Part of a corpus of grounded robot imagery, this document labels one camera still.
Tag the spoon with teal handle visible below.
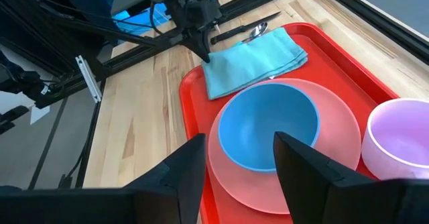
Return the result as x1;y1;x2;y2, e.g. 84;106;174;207
240;21;269;44

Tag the red plastic tray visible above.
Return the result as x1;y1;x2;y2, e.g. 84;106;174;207
178;21;400;224

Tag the pink mug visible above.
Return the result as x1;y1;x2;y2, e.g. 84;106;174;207
361;97;429;181

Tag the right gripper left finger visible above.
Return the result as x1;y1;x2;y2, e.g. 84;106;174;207
124;133;207;224

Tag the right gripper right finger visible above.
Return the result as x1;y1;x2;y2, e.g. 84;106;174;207
273;131;403;224

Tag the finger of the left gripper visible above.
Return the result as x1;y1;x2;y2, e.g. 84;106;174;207
182;30;212;64

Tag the teal cloth napkin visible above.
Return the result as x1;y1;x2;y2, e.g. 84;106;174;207
201;27;308;101

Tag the silver metal bracket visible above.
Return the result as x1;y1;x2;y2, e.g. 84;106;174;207
75;55;103;103

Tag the knife with black handle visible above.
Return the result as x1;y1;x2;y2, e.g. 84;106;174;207
210;11;282;46

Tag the white paper card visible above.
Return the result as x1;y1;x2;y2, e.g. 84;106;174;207
29;105;51;126

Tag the pink plate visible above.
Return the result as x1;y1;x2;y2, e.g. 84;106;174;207
207;77;363;215

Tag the blue bowl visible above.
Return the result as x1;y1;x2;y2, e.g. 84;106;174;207
217;82;321;173

